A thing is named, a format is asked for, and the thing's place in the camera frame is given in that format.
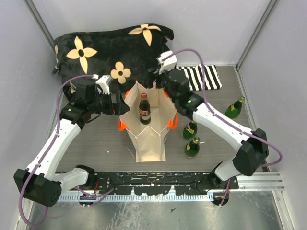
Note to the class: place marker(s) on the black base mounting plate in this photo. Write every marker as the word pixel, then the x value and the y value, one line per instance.
pixel 154 183

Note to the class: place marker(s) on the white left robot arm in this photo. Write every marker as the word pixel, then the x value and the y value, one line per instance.
pixel 39 182

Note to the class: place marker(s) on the black blanket beige flowers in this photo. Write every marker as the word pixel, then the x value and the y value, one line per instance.
pixel 124 54

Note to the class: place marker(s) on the green bottle front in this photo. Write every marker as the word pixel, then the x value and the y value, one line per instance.
pixel 192 148

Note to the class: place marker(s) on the black white striped cloth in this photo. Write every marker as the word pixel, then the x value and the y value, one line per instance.
pixel 201 77

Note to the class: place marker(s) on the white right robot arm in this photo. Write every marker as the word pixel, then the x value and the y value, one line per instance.
pixel 251 145

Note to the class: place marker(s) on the aluminium frame rail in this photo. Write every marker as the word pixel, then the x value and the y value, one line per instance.
pixel 259 180

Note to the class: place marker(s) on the green bottle far right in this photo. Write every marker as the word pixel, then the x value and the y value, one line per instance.
pixel 234 110

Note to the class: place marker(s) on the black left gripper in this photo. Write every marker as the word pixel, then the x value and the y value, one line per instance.
pixel 118 108

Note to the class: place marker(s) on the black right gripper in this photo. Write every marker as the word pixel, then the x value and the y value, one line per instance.
pixel 158 75

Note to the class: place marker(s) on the white slotted cable duct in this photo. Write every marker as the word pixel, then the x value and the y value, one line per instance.
pixel 170 197

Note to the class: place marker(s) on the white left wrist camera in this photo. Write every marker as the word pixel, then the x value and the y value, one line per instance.
pixel 103 83

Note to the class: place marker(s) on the cola bottle red cap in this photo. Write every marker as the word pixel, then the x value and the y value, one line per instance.
pixel 144 110

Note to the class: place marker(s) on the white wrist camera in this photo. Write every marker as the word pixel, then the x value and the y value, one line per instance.
pixel 167 61
pixel 103 83

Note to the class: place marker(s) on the green bottle near bag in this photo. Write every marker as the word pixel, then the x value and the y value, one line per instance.
pixel 190 130

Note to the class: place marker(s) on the beige canvas bag orange handles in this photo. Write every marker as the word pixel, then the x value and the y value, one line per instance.
pixel 149 140

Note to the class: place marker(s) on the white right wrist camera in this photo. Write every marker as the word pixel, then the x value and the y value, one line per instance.
pixel 167 61

